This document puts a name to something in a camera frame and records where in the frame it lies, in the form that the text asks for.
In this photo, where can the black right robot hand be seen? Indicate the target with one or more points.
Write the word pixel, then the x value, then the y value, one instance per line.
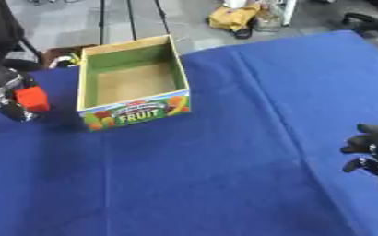
pixel 374 139

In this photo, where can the brown basket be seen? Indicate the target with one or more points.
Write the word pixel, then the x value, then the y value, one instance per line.
pixel 57 55

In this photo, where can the black tripod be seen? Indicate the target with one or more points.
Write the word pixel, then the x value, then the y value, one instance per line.
pixel 131 18

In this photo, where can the orange block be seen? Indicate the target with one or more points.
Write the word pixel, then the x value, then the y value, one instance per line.
pixel 32 99

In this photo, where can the cardboard box with green inside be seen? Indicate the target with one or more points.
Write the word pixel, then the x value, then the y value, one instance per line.
pixel 133 83

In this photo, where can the clear plastic bag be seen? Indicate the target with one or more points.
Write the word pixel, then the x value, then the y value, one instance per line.
pixel 269 18

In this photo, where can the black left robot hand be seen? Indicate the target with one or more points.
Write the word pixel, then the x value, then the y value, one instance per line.
pixel 2 80

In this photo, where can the black office chair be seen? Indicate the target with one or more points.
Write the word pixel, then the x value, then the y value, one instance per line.
pixel 375 21

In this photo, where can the white post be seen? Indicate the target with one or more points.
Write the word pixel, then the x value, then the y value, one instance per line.
pixel 288 12

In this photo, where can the yellow bag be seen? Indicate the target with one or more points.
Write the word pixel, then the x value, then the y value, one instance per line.
pixel 231 17

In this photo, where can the black sandal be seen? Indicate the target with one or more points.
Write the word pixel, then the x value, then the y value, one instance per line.
pixel 243 32

